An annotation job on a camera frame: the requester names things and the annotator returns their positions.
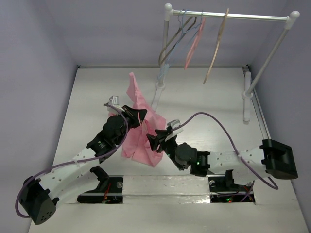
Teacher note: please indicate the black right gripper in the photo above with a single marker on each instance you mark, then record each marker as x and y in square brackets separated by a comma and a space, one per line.
[162, 141]

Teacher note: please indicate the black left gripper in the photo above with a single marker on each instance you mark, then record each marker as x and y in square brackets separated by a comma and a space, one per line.
[132, 114]

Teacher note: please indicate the pink t shirt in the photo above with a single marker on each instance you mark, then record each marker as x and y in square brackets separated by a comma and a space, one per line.
[136, 146]

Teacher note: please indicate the thin pink hanger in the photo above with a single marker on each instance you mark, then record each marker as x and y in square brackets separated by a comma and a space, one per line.
[141, 118]

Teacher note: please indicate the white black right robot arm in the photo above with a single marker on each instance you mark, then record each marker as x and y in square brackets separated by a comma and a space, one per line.
[271, 159]

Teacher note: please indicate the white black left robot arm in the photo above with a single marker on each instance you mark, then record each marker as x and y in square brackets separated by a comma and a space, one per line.
[43, 192]

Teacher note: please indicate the blue hanger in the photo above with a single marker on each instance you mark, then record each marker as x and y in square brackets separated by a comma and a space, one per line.
[181, 45]

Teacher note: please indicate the pink plastic hanger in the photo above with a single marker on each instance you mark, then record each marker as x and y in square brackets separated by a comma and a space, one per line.
[195, 44]

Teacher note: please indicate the grey brown hanger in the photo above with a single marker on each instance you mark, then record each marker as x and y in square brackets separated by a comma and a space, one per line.
[170, 44]

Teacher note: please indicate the beige wooden hanger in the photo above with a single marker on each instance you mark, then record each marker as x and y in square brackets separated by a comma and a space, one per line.
[219, 36]

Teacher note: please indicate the white clothes rack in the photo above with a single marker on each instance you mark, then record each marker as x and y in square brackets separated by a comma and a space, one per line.
[249, 83]

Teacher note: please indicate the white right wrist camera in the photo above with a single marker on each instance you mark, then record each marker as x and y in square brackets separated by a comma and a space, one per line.
[174, 127]

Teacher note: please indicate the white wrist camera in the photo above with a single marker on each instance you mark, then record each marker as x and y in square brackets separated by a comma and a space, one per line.
[113, 102]
[174, 127]

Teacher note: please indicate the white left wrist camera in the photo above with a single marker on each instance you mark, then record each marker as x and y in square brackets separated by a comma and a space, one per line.
[113, 102]

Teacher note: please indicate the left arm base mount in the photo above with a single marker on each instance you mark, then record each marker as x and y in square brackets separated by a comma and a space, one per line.
[108, 190]

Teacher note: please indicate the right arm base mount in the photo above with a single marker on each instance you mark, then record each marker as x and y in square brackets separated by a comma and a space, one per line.
[224, 190]

